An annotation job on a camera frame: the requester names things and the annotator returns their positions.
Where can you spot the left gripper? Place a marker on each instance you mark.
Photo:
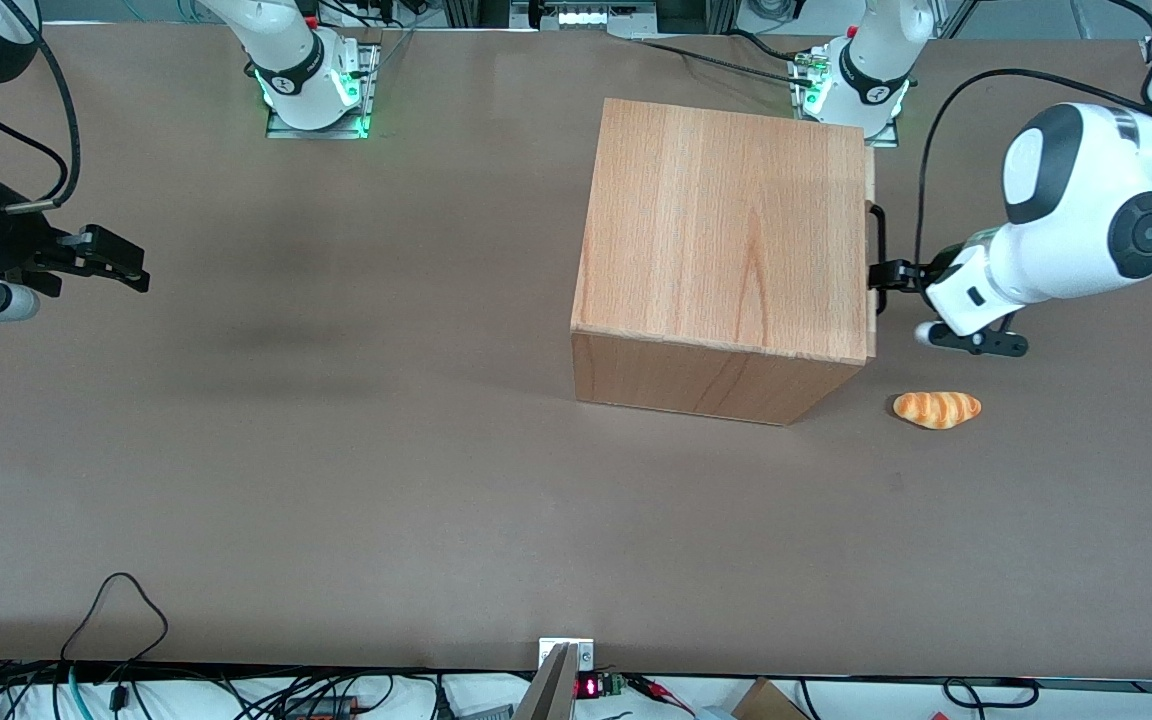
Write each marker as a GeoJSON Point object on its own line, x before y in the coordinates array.
{"type": "Point", "coordinates": [910, 274]}

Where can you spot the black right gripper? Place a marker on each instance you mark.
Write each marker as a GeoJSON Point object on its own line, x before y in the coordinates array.
{"type": "Point", "coordinates": [8, 247]}

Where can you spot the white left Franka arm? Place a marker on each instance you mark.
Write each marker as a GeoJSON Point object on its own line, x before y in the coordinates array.
{"type": "Point", "coordinates": [1086, 200]}

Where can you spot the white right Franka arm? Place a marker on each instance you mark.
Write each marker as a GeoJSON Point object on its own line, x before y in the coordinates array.
{"type": "Point", "coordinates": [286, 60]}

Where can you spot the orange striped bread roll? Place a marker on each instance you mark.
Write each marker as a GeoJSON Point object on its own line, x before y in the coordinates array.
{"type": "Point", "coordinates": [936, 410]}

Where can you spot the light wooden cabinet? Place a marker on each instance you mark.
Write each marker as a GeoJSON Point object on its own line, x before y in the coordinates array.
{"type": "Point", "coordinates": [726, 220]}

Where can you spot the white LED light unit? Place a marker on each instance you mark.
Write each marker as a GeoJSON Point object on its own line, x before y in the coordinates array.
{"type": "Point", "coordinates": [586, 16]}

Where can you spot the brown cardboard piece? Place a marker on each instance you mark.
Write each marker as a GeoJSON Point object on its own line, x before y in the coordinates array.
{"type": "Point", "coordinates": [766, 702]}

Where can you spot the red and black clip leads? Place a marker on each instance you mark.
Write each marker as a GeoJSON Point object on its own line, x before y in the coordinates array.
{"type": "Point", "coordinates": [656, 690]}

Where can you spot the orange and black device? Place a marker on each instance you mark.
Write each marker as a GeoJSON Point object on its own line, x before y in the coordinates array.
{"type": "Point", "coordinates": [321, 710]}

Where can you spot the red digit display module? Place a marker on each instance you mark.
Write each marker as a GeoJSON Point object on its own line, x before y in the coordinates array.
{"type": "Point", "coordinates": [588, 687]}

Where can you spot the upright wooden board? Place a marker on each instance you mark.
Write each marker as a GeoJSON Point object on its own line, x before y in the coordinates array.
{"type": "Point", "coordinates": [551, 690]}

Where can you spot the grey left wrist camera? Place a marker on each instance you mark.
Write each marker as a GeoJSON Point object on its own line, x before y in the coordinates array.
{"type": "Point", "coordinates": [976, 342]}

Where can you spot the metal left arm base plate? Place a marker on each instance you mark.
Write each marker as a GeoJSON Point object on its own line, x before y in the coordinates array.
{"type": "Point", "coordinates": [884, 135]}

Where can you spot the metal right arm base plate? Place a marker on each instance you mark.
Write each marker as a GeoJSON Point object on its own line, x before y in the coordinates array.
{"type": "Point", "coordinates": [372, 80]}

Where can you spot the small metal bracket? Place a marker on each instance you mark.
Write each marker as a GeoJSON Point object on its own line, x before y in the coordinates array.
{"type": "Point", "coordinates": [586, 655]}

